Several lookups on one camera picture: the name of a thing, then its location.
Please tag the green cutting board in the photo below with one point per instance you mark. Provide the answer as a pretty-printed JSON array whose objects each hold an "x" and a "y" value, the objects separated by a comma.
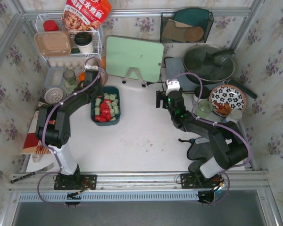
[{"x": 125, "y": 53}]

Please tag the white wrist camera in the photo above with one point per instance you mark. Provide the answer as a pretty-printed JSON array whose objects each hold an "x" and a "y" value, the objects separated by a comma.
[
  {"x": 91, "y": 67},
  {"x": 172, "y": 85}
]

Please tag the black-lid white jar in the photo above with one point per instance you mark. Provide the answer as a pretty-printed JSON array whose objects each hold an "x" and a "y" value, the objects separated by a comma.
[{"x": 204, "y": 95}]

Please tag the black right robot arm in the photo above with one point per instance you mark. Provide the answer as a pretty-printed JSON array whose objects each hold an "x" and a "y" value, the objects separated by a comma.
[{"x": 220, "y": 146}]

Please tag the patterned orange cloth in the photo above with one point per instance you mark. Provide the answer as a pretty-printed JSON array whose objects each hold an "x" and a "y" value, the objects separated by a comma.
[{"x": 32, "y": 144}]

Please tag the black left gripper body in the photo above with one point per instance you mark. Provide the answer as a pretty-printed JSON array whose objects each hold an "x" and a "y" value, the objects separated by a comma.
[{"x": 91, "y": 76}]

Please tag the round cork coaster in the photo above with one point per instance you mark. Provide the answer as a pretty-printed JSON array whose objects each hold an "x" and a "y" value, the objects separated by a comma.
[{"x": 194, "y": 34}]

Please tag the green plastic cup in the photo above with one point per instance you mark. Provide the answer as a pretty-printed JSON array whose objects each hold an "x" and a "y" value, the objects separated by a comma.
[{"x": 204, "y": 109}]

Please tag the clear food container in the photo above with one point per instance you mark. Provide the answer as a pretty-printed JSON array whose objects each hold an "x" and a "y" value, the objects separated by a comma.
[{"x": 54, "y": 77}]

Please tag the orange behind board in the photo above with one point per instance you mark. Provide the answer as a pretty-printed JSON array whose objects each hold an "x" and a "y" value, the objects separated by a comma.
[{"x": 103, "y": 62}]

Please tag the white bottle grey cap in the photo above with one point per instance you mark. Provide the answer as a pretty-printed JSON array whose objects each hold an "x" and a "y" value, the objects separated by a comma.
[{"x": 235, "y": 115}]

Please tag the floral blue plate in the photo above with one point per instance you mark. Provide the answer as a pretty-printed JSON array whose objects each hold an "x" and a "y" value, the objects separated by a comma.
[{"x": 224, "y": 97}]

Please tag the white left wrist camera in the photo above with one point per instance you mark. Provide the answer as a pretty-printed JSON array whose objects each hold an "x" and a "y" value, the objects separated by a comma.
[{"x": 91, "y": 67}]

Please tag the fruit bowl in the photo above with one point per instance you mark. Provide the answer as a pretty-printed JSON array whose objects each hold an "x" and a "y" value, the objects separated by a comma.
[{"x": 105, "y": 76}]

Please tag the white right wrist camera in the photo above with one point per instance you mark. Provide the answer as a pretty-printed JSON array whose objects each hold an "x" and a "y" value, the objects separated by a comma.
[{"x": 172, "y": 85}]

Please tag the white strainer basket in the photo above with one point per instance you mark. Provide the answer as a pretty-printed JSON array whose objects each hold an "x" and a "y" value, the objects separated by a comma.
[{"x": 53, "y": 95}]

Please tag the beige plastic tray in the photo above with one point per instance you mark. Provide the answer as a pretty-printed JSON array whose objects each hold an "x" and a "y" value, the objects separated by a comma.
[{"x": 54, "y": 44}]

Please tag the teal plate in organizer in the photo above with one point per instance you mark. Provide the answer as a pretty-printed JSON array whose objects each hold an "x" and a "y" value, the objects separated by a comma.
[{"x": 196, "y": 17}]

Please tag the red lid jar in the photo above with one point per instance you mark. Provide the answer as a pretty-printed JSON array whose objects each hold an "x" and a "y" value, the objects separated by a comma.
[{"x": 50, "y": 26}]

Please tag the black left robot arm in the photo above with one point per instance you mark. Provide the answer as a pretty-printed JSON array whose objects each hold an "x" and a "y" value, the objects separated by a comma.
[{"x": 53, "y": 125}]

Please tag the white black-lid coffee cup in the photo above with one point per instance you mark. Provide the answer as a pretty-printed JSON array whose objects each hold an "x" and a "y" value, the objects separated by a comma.
[{"x": 84, "y": 42}]

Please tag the red snack bag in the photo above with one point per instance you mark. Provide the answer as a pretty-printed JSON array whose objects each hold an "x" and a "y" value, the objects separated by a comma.
[{"x": 85, "y": 15}]

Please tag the white wire rack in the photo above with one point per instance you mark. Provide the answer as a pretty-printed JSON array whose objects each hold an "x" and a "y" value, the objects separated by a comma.
[{"x": 97, "y": 35}]

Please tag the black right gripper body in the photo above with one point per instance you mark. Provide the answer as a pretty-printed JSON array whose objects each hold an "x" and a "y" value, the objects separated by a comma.
[{"x": 161, "y": 99}]

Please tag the black mesh organizer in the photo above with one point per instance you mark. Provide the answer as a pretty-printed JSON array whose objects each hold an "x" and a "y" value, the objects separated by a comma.
[{"x": 173, "y": 32}]

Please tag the egg carton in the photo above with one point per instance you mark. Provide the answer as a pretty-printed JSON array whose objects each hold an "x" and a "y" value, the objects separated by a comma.
[{"x": 67, "y": 63}]

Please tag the green glass jar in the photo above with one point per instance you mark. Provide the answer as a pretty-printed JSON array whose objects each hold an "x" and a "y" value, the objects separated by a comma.
[{"x": 70, "y": 80}]

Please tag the grey induction cooker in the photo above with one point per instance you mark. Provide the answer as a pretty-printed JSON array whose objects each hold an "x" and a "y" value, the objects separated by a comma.
[{"x": 174, "y": 66}]

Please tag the orange fruit left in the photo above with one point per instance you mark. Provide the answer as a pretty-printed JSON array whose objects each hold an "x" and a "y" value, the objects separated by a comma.
[{"x": 81, "y": 77}]

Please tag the black frying pan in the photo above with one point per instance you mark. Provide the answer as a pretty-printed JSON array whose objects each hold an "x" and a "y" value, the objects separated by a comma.
[{"x": 213, "y": 65}]

